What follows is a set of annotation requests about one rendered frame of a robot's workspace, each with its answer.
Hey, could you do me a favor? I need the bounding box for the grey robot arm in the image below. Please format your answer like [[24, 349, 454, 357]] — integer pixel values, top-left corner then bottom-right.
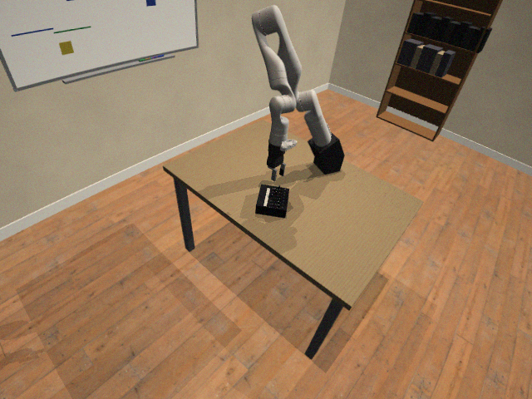
[[252, 5, 332, 146]]

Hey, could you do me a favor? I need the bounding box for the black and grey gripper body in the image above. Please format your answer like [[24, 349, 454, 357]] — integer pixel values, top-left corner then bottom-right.
[[267, 131, 297, 169]]

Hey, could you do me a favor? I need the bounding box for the black lighting desk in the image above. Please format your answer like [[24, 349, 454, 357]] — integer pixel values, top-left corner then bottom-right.
[[255, 185, 289, 218]]

